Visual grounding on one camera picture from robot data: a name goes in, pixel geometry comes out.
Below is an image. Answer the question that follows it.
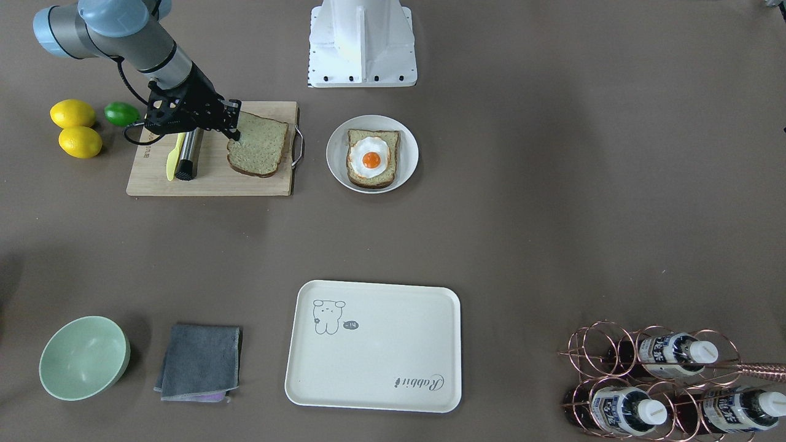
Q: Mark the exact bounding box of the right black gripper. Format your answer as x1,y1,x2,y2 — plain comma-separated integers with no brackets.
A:
177,64,241,142

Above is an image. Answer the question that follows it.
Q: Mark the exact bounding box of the bread slice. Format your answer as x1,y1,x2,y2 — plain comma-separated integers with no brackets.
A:
227,111,289,178
346,128,400,188

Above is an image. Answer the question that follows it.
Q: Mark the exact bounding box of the white round plate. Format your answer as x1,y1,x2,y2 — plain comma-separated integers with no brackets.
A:
325,115,420,194

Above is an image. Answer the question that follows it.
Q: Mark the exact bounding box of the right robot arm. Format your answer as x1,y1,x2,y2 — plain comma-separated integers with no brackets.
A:
32,1,241,141

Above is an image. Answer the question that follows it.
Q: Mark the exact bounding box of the cream rabbit serving tray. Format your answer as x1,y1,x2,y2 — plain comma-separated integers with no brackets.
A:
284,280,462,413

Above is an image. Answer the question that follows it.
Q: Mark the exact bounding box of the steel muddler black head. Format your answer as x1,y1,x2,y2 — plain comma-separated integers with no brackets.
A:
174,128,204,180

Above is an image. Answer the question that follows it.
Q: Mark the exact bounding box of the yellow plastic knife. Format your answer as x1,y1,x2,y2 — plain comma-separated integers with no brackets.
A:
165,133,186,181

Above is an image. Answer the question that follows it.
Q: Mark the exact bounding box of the bamboo cutting board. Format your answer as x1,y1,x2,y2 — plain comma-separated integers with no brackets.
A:
126,101,303,196

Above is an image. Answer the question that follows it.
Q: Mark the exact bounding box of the green lime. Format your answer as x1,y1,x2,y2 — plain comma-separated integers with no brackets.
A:
104,101,141,128

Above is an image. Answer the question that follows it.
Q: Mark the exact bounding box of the fried egg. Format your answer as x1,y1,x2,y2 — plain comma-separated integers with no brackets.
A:
348,136,392,180

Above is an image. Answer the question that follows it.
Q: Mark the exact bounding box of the lower whole lemon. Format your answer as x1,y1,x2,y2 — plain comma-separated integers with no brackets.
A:
58,126,103,158

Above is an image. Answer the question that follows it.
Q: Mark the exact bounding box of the whole lemon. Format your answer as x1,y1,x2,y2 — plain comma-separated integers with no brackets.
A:
49,99,96,129
58,126,103,158

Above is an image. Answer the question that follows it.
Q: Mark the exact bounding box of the upper whole lemon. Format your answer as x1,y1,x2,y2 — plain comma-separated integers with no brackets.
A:
49,99,96,129

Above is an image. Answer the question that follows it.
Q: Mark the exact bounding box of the grey folded cloth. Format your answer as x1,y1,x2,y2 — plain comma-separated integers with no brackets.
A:
154,324,243,403

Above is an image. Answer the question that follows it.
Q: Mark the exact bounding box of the mint green bowl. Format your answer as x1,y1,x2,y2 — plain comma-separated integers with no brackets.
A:
39,316,130,401

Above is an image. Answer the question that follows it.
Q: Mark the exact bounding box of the tea bottle front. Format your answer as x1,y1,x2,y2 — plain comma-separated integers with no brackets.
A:
602,332,720,382

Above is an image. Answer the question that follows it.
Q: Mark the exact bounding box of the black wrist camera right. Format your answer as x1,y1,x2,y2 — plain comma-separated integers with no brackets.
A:
144,81,197,135

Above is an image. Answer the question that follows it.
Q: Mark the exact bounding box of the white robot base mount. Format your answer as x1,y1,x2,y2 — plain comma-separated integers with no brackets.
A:
307,1,418,88

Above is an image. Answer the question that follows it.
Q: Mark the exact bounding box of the copper wire bottle rack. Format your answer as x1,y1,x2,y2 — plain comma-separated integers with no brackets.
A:
561,321,784,441

